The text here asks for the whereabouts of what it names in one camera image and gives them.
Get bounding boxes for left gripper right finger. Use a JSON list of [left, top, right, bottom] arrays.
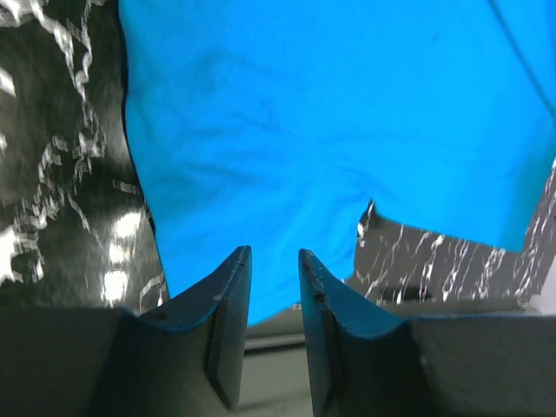
[[299, 249, 555, 416]]

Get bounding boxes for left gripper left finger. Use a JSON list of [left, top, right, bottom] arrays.
[[1, 246, 251, 416]]

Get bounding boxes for blue t-shirt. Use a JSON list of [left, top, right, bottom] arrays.
[[119, 1, 555, 325]]

